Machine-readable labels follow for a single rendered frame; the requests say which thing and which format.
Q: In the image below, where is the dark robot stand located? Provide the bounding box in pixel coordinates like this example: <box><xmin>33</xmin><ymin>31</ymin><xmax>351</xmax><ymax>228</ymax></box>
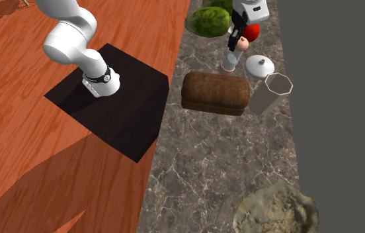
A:
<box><xmin>44</xmin><ymin>42</ymin><xmax>171</xmax><ymax>164</ymax></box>

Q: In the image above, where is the red-capped white figure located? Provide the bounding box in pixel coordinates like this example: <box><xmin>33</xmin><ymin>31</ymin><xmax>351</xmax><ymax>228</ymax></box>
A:
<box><xmin>220</xmin><ymin>23</ymin><xmax>261</xmax><ymax>73</ymax></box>

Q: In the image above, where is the green lettuce head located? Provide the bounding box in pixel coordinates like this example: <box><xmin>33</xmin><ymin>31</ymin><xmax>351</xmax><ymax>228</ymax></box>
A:
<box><xmin>184</xmin><ymin>6</ymin><xmax>231</xmax><ymax>38</ymax></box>

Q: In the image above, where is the green leafy vegetable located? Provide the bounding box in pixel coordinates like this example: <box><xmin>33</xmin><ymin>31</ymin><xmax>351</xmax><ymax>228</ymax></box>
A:
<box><xmin>202</xmin><ymin>0</ymin><xmax>235</xmax><ymax>16</ymax></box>

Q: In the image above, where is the brown bread loaf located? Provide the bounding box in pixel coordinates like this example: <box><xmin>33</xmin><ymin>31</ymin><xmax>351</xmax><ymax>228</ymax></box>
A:
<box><xmin>181</xmin><ymin>71</ymin><xmax>251</xmax><ymax>117</ymax></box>

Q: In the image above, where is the white round lid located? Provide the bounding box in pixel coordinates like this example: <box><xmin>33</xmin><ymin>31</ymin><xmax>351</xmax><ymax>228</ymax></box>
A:
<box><xmin>245</xmin><ymin>54</ymin><xmax>276</xmax><ymax>79</ymax></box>

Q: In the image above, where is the beige octagonal cup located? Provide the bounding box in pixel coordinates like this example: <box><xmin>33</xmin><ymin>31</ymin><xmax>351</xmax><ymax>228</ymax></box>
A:
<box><xmin>248</xmin><ymin>72</ymin><xmax>294</xmax><ymax>117</ymax></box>

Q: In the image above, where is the beige rough flat lump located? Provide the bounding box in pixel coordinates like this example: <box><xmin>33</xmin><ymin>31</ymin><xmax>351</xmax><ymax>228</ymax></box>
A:
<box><xmin>232</xmin><ymin>179</ymin><xmax>321</xmax><ymax>233</ymax></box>

